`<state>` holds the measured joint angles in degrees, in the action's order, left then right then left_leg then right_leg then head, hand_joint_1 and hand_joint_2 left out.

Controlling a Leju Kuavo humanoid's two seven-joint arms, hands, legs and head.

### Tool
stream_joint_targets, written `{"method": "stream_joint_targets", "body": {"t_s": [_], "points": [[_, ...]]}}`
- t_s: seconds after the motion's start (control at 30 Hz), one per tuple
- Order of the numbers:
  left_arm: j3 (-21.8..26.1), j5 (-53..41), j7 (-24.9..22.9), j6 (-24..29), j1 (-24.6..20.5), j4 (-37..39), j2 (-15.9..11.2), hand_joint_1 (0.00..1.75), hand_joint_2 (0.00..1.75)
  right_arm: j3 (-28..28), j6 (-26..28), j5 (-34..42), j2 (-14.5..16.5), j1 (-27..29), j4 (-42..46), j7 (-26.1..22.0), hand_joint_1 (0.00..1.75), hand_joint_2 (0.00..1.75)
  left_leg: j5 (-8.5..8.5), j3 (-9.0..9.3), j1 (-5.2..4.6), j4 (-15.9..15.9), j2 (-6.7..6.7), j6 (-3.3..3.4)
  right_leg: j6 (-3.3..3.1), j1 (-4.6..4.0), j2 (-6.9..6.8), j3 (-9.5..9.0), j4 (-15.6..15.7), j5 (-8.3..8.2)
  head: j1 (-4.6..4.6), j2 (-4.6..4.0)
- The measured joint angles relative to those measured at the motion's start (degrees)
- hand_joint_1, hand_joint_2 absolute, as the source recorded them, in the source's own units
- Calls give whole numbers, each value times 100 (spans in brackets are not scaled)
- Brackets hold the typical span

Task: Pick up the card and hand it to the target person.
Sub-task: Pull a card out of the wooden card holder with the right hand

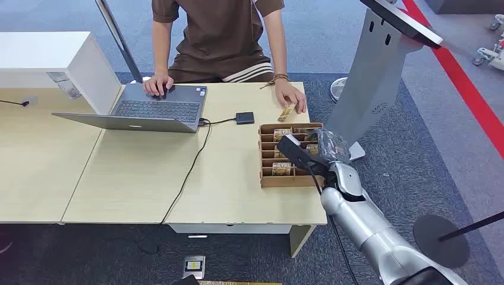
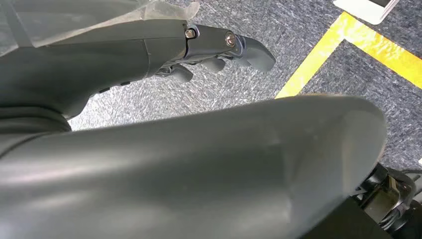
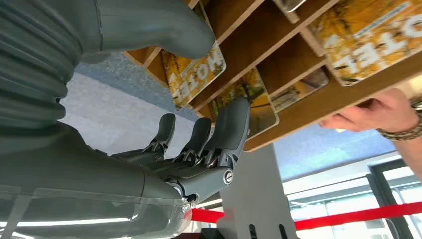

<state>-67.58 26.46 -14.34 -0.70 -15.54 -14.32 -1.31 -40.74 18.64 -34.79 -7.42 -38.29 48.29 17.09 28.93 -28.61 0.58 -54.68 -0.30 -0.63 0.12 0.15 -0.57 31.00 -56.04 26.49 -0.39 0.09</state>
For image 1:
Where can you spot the person's left forearm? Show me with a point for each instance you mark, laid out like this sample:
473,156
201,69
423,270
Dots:
275,43

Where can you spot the wooden desk leg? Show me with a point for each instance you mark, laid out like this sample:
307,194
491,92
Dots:
301,240

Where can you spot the hotel card in holder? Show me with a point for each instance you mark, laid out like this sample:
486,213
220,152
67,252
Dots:
282,169
282,135
278,154
313,149

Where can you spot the black stanchion base disc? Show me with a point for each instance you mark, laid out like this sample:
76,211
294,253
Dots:
439,246

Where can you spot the black card reader box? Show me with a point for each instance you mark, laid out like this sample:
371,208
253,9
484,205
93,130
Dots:
245,118

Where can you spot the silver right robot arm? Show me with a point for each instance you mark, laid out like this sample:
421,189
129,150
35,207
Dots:
370,226

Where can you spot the person's right forearm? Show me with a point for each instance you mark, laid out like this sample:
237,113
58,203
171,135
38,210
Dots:
162,49

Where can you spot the person's left hand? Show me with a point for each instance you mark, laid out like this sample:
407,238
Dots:
289,94

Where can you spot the silver kiosk stand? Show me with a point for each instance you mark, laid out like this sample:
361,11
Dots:
370,86

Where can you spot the round silver floor base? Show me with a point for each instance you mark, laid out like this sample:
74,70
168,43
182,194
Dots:
338,89

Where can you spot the clear plastic holder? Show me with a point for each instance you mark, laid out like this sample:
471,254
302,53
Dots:
65,84

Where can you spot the white cabinet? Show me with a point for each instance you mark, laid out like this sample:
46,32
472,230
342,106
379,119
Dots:
47,55

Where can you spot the person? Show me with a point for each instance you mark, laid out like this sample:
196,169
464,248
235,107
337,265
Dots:
220,35

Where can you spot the person's right hand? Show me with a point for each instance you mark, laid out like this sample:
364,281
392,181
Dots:
157,84

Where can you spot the black kiosk screen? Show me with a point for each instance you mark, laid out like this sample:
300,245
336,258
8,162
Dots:
401,21

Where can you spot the silver floor socket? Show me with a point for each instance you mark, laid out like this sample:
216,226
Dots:
193,266

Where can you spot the white wheeled cart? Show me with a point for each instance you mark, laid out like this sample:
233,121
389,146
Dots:
492,47

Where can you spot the grey laptop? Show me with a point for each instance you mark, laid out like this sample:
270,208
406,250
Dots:
157,110

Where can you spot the black stanchion pole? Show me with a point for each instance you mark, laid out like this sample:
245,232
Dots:
472,227

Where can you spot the hotel key card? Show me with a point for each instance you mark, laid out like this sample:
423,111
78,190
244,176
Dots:
286,112

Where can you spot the brown wooden card holder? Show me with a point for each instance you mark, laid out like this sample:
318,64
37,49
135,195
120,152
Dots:
289,181

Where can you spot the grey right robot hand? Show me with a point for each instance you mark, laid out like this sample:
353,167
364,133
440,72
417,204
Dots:
332,146

